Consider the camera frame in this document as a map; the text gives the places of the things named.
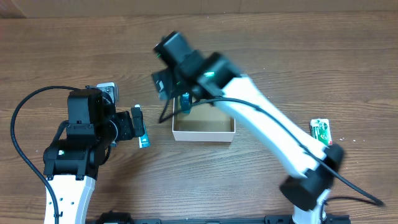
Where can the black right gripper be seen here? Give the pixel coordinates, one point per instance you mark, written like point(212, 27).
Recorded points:
point(174, 83)

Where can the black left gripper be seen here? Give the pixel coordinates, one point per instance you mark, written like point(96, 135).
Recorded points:
point(127, 130)

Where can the teal mouthwash bottle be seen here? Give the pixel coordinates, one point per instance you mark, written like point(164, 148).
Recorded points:
point(185, 102)

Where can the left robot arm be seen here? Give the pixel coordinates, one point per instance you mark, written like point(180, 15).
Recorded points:
point(72, 164)

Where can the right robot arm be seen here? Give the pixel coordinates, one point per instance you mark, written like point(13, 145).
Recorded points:
point(311, 164)

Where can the teal toothpaste tube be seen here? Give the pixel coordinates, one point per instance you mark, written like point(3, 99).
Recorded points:
point(144, 140)

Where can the open white cardboard box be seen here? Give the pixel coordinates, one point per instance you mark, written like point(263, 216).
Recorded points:
point(204, 123)

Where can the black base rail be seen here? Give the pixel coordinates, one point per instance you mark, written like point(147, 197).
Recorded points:
point(120, 217)

